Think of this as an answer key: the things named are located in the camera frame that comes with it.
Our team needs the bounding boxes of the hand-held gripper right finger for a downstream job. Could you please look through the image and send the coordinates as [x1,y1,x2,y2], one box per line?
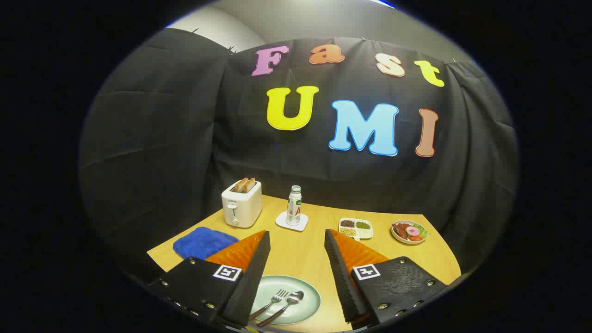
[324,228,448,330]

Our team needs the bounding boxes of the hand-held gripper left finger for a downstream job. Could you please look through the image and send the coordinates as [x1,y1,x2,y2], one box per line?
[147,230,271,330]

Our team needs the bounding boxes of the spoon with brown handle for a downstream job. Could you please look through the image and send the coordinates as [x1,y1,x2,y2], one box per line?
[257,290,305,327]

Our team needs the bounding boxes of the green plate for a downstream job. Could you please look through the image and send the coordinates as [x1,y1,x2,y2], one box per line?
[250,275,321,325]

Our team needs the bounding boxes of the white divided bean dish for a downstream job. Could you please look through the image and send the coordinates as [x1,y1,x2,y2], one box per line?
[338,217,374,241]

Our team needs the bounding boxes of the white square coaster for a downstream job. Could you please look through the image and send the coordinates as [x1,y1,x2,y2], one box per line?
[275,211,309,232]

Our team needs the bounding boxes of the blue towel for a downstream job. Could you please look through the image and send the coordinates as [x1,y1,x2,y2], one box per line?
[173,226,240,260]

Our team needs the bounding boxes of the white toaster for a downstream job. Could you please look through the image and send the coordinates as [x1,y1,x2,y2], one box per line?
[221,179,263,228]

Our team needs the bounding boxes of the clear plastic water bottle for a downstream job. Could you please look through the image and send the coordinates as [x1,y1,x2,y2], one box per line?
[286,185,302,226]

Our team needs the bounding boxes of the plate of meat and vegetables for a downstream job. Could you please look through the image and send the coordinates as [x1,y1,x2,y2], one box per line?
[391,220,429,245]

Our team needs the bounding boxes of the black backdrop cloth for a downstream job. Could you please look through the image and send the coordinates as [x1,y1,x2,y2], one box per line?
[79,28,518,287]

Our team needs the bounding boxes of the fork with brown handle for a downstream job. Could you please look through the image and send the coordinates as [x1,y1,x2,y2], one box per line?
[249,289,289,321]

